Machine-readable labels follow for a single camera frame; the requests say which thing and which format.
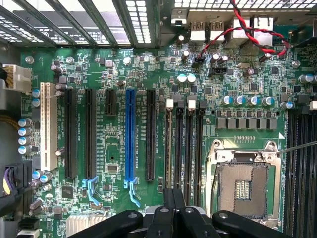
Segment RAM slot white latches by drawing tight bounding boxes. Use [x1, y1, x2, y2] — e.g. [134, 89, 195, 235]
[297, 94, 308, 238]
[186, 98, 197, 208]
[165, 98, 174, 191]

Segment silver CPU socket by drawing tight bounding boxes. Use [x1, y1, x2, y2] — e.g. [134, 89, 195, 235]
[205, 139, 283, 230]

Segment silver USB port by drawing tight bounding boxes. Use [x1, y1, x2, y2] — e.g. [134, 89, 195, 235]
[189, 21, 207, 42]
[209, 21, 225, 42]

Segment small silver port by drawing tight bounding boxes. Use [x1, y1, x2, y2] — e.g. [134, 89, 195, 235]
[170, 9, 188, 27]

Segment tall silver port stack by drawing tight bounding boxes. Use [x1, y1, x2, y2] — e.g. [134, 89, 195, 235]
[224, 16, 254, 48]
[252, 14, 275, 47]

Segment white power connector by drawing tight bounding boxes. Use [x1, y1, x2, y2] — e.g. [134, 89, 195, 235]
[1, 63, 33, 94]

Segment silver finned heat sink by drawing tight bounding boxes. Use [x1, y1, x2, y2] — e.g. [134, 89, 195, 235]
[65, 214, 111, 238]

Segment black connector purple wires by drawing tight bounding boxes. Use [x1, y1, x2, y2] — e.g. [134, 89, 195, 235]
[0, 160, 33, 199]

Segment green Dell motherboard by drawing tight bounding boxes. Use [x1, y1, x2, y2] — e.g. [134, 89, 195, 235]
[19, 42, 317, 238]

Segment black white-print label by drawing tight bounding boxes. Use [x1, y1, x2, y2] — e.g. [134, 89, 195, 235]
[32, 24, 124, 46]

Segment white expansion slot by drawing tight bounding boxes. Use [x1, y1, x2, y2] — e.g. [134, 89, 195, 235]
[40, 82, 58, 172]

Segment long black expansion slot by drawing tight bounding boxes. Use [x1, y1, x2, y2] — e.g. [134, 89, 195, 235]
[145, 89, 157, 182]
[64, 88, 78, 180]

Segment black expansion slot blue latch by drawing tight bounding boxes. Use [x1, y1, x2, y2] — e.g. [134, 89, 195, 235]
[81, 88, 104, 208]

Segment yellow wire bundle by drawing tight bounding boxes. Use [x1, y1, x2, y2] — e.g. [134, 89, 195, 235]
[0, 114, 20, 131]

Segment short black expansion slot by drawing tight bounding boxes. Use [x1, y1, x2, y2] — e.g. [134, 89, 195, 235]
[105, 88, 117, 117]

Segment red black twisted wire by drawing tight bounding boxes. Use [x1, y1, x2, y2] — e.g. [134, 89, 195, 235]
[197, 0, 291, 62]

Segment RAM slot black latches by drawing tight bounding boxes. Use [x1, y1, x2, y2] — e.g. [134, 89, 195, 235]
[307, 100, 317, 238]
[197, 100, 207, 206]
[287, 109, 298, 238]
[174, 98, 185, 190]

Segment open grey PC case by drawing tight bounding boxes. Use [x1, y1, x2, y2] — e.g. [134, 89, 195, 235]
[0, 0, 317, 238]

